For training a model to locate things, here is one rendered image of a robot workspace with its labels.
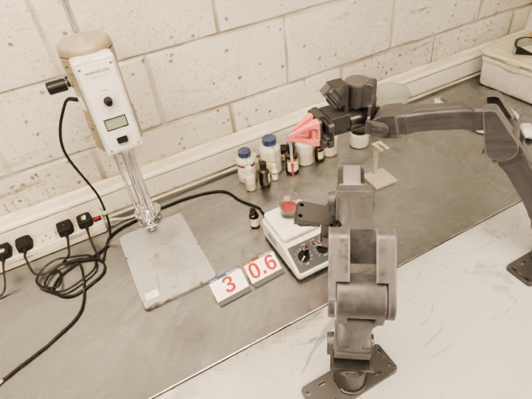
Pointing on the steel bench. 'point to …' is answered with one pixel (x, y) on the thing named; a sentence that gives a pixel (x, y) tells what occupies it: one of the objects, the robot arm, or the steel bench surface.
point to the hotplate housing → (290, 246)
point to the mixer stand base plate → (165, 261)
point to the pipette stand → (379, 179)
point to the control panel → (309, 254)
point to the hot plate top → (284, 229)
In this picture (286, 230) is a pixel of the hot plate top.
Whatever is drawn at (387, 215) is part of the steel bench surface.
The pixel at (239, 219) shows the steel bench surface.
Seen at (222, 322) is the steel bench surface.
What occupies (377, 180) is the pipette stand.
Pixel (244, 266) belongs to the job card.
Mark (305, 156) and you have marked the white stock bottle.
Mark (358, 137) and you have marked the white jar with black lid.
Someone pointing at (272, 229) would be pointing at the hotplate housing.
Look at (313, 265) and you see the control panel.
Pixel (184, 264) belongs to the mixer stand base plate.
